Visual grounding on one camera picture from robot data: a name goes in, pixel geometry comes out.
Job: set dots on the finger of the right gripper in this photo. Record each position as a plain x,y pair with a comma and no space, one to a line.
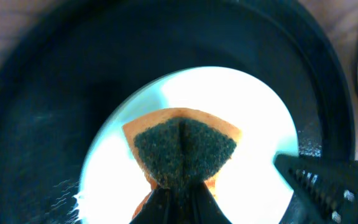
327,188

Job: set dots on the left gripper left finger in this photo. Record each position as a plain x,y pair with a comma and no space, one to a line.
159,208

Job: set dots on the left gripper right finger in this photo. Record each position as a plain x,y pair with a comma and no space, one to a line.
201,207

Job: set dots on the light blue plate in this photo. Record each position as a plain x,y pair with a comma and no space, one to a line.
248,189

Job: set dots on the orange green scrub sponge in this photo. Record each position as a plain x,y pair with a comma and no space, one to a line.
177,148

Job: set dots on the round black serving tray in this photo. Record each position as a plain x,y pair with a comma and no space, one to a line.
86,57

